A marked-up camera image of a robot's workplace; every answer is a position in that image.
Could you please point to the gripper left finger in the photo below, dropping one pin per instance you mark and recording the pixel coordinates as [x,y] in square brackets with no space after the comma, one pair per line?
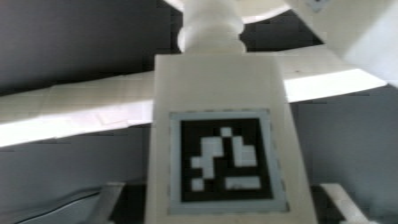
[120,207]

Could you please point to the white round stool seat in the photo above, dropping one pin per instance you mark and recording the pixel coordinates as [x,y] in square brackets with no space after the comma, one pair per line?
[260,9]

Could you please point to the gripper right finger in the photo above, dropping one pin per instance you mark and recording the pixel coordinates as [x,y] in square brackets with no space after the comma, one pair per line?
[335,206]

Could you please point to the white stool leg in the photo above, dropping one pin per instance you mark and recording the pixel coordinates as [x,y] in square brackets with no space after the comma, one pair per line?
[356,26]
[227,175]

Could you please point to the white front barrier wall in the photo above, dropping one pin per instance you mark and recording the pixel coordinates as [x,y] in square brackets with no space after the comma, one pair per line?
[109,104]

